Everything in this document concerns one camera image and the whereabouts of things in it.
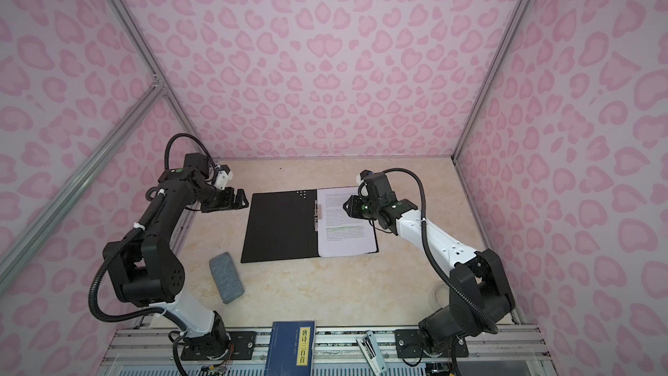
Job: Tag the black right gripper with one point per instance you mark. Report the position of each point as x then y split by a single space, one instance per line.
352 207

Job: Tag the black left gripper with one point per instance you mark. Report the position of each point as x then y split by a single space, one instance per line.
229 203

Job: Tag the printed paper sheet bottom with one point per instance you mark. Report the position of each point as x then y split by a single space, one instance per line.
338 234

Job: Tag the teal folder with black inside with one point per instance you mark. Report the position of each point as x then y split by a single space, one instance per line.
282 226

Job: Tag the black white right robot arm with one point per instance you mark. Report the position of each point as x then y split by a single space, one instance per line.
479 290

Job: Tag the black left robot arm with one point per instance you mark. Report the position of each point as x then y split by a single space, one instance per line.
145 272

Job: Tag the grey sponge eraser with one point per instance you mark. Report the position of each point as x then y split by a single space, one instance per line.
226 278

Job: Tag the white tape roll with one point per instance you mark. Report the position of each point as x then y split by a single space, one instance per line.
439 297

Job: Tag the blue book yellow label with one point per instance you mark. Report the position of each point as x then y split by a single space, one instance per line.
291 348

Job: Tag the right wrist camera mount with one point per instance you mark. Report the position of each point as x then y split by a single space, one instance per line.
362 176

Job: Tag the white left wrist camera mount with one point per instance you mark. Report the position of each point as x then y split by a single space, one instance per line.
222 176

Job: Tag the aluminium diagonal frame bar left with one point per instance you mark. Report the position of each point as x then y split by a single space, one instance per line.
33 237

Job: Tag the white clip on rail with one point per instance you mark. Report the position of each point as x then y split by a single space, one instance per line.
371 350

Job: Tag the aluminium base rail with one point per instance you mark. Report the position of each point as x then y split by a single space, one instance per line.
515 350

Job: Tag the aluminium frame post left rear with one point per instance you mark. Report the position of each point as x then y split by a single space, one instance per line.
147 55

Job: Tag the aluminium frame post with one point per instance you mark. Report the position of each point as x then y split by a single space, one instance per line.
147 55
513 27

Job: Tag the aluminium frame post right rear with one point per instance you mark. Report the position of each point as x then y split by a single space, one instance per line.
513 27

